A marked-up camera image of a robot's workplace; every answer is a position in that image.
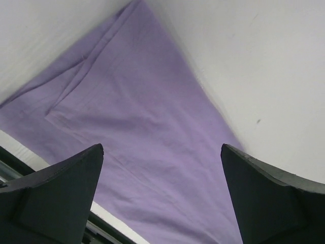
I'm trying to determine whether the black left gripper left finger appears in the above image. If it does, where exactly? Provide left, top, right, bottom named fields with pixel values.
left=0, top=143, right=104, bottom=244

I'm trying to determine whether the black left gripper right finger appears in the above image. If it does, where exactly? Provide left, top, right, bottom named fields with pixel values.
left=221, top=144, right=324, bottom=243

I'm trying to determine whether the purple t shirt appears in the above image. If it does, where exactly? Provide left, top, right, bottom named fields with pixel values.
left=1, top=1, right=242, bottom=243

